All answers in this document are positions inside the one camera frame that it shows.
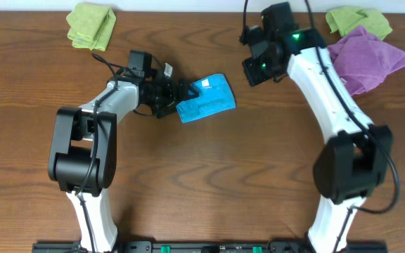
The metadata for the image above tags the blue cloth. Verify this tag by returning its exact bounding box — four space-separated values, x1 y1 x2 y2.
176 74 236 123

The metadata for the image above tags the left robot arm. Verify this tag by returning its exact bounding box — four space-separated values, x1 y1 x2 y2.
48 50 200 252

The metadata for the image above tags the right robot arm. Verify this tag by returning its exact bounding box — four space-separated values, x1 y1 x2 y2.
240 2 396 252

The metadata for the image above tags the crumpled green cloth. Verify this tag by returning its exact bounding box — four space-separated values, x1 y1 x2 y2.
326 6 392 40

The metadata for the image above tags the folded green cloth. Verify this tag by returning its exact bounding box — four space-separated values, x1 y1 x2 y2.
66 3 117 51

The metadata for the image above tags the purple cloth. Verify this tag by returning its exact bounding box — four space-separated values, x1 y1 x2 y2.
328 25 405 96

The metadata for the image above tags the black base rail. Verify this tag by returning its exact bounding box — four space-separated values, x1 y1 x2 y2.
32 240 388 253

